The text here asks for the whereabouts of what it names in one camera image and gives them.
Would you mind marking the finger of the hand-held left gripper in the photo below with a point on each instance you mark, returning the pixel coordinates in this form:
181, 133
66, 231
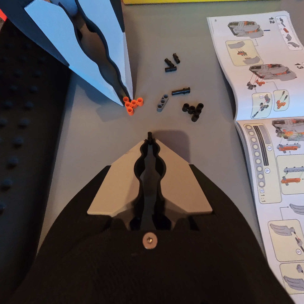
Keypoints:
59, 47
104, 23

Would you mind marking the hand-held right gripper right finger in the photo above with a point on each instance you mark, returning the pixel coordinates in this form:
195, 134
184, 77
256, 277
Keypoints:
185, 190

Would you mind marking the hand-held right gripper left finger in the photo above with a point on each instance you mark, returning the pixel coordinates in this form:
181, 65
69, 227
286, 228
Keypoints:
114, 190

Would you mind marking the small black pin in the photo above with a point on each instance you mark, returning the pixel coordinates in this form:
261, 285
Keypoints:
176, 58
149, 135
169, 62

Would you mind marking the orange L-shaped beam piece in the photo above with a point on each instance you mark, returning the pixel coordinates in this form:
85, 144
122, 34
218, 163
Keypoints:
133, 104

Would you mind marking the yellow plastic bin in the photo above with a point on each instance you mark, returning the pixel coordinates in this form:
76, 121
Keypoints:
201, 1

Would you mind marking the printed instruction sheet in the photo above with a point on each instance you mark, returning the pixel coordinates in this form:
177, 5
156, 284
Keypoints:
261, 166

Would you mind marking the small grey three-hole beam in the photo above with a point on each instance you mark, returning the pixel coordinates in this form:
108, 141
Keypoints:
162, 103

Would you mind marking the long black pin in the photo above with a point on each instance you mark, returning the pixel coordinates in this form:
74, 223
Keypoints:
181, 91

